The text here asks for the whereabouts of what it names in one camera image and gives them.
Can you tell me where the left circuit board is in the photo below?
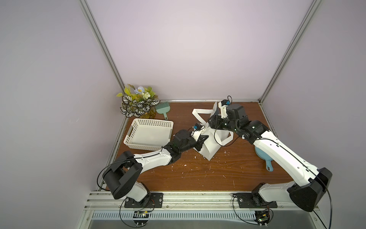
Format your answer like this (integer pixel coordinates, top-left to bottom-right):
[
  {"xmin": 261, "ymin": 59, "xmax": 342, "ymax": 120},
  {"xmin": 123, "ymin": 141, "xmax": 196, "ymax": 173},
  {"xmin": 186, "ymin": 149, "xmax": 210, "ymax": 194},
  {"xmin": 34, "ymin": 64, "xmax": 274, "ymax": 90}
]
[{"xmin": 132, "ymin": 211, "xmax": 150, "ymax": 228}]

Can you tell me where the white insulated delivery bag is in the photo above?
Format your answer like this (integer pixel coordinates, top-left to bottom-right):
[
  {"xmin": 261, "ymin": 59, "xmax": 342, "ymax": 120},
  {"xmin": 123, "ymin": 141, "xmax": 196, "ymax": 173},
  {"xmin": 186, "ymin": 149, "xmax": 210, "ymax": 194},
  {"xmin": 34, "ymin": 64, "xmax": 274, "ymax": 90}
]
[{"xmin": 192, "ymin": 102, "xmax": 234, "ymax": 161}]

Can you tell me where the aluminium mounting rail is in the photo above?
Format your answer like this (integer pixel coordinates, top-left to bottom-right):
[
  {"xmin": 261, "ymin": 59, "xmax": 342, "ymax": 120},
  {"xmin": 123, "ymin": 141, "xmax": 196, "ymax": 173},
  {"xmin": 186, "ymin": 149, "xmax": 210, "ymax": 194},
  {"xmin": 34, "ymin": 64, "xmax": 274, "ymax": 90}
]
[{"xmin": 84, "ymin": 191, "xmax": 314, "ymax": 223}]

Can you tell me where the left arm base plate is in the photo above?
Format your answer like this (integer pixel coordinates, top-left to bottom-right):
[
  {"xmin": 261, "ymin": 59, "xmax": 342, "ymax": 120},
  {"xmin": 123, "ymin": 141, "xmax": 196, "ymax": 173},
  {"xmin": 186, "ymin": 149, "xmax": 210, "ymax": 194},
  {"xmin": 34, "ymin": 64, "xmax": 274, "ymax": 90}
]
[{"xmin": 124, "ymin": 192, "xmax": 164, "ymax": 209}]

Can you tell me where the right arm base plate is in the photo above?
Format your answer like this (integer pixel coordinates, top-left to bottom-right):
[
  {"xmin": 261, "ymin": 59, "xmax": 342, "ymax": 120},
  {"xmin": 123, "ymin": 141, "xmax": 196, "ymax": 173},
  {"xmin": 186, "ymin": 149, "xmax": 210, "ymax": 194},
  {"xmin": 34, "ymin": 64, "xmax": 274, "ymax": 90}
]
[{"xmin": 236, "ymin": 193, "xmax": 278, "ymax": 209}]

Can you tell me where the artificial plant with striped leaves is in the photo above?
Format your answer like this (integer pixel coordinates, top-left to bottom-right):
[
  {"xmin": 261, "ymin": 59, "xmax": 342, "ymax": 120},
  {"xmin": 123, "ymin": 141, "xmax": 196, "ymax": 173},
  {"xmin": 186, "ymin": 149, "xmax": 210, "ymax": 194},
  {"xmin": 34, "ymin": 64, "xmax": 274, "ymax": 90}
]
[{"xmin": 116, "ymin": 85, "xmax": 160, "ymax": 119}]

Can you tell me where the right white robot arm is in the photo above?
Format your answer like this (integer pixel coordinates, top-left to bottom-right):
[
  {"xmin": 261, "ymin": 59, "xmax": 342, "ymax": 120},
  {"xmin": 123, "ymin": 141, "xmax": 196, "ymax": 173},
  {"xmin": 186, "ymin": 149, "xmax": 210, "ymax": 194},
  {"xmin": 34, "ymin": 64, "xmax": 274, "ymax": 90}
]
[{"xmin": 208, "ymin": 100, "xmax": 332, "ymax": 212}]

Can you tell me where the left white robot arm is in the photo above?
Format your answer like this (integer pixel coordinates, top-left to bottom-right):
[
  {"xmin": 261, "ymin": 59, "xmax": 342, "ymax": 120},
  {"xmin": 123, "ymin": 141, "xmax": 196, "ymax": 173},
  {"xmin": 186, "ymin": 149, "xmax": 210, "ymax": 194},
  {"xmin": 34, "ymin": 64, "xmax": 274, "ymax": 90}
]
[{"xmin": 102, "ymin": 129, "xmax": 209, "ymax": 206}]

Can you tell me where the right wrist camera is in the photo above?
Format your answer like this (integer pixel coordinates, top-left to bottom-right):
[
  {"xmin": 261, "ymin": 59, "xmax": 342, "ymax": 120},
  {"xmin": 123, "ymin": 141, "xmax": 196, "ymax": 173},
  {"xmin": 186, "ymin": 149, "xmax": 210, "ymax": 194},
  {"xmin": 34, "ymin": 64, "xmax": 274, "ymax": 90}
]
[{"xmin": 218, "ymin": 99, "xmax": 231, "ymax": 119}]

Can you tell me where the circuit board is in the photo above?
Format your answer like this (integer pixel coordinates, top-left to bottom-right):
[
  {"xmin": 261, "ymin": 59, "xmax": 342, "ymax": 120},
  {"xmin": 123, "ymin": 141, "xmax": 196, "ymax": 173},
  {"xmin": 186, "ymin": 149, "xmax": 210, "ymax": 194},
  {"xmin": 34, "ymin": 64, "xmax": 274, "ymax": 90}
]
[
  {"xmin": 254, "ymin": 210, "xmax": 271, "ymax": 227},
  {"xmin": 132, "ymin": 211, "xmax": 150, "ymax": 228}
]

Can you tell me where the right circuit board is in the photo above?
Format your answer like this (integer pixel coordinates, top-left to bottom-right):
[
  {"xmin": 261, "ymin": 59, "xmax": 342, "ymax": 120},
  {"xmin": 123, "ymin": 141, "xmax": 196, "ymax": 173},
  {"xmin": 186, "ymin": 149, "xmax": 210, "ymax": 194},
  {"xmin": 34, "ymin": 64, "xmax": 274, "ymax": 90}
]
[{"xmin": 254, "ymin": 210, "xmax": 271, "ymax": 227}]

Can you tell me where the teal dustpan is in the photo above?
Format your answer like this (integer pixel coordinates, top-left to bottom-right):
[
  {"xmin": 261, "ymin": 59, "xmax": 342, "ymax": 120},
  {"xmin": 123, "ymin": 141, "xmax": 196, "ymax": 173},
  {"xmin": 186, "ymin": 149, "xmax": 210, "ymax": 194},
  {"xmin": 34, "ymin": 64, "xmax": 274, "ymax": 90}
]
[{"xmin": 254, "ymin": 147, "xmax": 274, "ymax": 172}]

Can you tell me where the white perforated plastic basket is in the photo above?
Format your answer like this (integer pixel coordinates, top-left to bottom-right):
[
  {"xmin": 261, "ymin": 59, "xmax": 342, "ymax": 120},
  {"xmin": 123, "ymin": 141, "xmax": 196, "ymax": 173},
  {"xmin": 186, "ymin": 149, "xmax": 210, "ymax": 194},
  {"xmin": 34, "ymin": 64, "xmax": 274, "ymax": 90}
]
[{"xmin": 124, "ymin": 118, "xmax": 173, "ymax": 151}]

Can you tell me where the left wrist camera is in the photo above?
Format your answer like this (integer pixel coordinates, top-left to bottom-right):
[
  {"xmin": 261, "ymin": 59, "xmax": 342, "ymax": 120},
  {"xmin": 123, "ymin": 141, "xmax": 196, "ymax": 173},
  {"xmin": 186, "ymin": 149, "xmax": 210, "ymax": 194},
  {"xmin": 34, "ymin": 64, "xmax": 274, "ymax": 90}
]
[{"xmin": 191, "ymin": 123, "xmax": 205, "ymax": 141}]

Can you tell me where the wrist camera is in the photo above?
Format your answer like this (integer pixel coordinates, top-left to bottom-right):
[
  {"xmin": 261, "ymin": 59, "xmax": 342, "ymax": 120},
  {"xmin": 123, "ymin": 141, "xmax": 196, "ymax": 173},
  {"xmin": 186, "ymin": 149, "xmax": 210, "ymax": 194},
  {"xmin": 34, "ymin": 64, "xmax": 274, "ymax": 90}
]
[
  {"xmin": 191, "ymin": 123, "xmax": 205, "ymax": 141},
  {"xmin": 218, "ymin": 99, "xmax": 231, "ymax": 119}
]

